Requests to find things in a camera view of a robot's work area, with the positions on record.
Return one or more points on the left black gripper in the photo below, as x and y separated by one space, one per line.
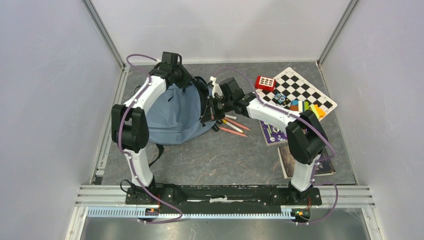
187 77

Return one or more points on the colourful block stack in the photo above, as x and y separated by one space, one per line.
299 106

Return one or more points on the blue robot toy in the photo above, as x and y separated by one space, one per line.
280 99

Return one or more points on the dark novel book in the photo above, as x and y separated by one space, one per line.
322 168

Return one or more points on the orange yellow block toy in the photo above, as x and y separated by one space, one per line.
320 114

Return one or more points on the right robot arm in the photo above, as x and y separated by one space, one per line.
305 136

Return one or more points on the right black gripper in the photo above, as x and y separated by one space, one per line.
211 115

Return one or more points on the red calculator toy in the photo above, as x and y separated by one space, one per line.
265 83

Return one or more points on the orange pencil lower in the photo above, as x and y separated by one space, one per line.
232 131

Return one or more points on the orange pencil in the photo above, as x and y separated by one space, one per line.
232 131
237 124

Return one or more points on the orange pencil upper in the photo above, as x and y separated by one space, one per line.
237 124

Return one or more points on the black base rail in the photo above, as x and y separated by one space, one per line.
221 199

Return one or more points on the blue student backpack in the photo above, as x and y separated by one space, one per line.
175 116

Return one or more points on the white yellow pen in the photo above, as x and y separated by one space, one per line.
233 126

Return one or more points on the checkered chess board mat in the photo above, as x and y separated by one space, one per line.
295 87

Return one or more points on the purple book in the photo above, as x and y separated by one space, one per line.
272 134

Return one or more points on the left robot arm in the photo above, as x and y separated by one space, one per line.
129 125

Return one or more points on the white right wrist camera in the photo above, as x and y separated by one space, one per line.
216 91

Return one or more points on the white blue pen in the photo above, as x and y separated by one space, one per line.
231 117

